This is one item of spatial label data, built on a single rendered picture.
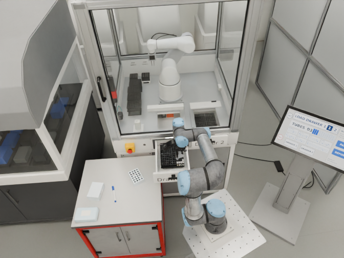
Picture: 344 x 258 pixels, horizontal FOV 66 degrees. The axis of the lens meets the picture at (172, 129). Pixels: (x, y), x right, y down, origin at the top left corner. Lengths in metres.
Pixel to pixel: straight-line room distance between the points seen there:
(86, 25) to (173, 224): 1.93
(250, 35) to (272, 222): 1.80
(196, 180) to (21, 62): 1.16
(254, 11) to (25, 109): 1.40
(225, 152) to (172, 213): 0.87
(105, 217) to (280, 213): 1.70
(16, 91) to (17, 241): 1.76
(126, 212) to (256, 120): 2.36
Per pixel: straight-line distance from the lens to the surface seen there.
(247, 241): 1.88
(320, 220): 3.04
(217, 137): 2.14
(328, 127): 2.10
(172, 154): 2.04
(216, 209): 1.66
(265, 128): 3.66
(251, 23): 1.67
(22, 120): 1.79
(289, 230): 2.83
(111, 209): 2.00
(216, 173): 1.30
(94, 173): 2.21
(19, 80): 1.71
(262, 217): 2.82
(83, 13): 1.60
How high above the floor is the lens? 2.46
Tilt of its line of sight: 44 degrees down
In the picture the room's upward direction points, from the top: 3 degrees counter-clockwise
